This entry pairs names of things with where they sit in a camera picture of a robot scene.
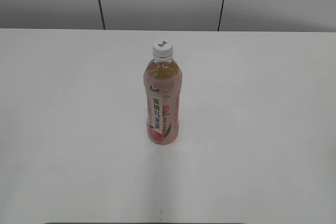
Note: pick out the pink peach tea bottle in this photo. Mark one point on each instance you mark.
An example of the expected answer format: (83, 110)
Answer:
(162, 83)

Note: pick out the white bottle cap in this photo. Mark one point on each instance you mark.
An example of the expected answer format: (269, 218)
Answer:
(162, 48)

